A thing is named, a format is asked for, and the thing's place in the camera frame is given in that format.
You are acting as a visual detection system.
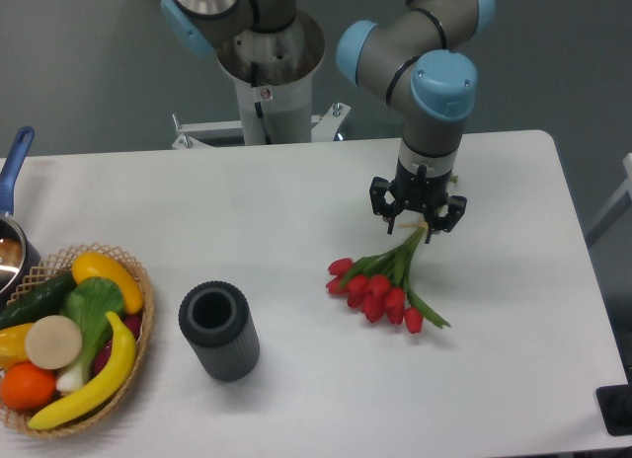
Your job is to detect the blue handled saucepan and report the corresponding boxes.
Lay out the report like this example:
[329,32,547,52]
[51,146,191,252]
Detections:
[1,126,40,309]

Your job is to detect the beige round disc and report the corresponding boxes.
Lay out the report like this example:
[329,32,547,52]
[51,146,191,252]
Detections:
[25,315,83,370]

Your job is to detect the black device at table edge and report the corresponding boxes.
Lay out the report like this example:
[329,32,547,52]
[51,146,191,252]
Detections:
[595,384,631,436]

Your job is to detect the yellow bell pepper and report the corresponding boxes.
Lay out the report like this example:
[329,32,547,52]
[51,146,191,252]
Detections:
[0,323,34,371]

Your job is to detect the green cucumber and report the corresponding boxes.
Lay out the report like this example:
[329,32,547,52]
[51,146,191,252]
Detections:
[1,271,76,329]

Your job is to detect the dark grey ribbed vase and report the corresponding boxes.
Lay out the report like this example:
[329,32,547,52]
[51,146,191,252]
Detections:
[178,280,261,382]

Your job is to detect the green bok choy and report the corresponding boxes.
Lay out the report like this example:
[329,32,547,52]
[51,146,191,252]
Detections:
[56,276,124,395]

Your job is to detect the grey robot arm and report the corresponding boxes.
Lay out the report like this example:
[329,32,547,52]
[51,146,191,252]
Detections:
[160,0,495,233]

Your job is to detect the woven wicker basket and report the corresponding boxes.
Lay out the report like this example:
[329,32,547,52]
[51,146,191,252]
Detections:
[1,244,154,438]

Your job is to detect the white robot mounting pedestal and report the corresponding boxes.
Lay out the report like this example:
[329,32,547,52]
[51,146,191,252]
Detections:
[172,11,351,149]

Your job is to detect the orange fruit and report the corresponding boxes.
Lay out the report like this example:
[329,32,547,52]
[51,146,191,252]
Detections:
[1,362,56,411]

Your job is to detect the purple red vegetable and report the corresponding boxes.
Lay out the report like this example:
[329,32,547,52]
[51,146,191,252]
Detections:
[92,313,142,376]

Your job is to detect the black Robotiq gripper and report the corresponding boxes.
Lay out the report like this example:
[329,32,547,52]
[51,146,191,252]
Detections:
[369,162,467,244]

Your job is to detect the red tulip bouquet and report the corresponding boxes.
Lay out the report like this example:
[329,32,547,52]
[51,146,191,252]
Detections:
[326,219,449,335]

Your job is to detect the white frame at right edge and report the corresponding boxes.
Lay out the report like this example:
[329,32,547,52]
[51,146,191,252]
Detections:
[585,153,631,249]

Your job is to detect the yellow banana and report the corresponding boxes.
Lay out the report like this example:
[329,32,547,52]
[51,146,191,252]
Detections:
[28,311,136,430]

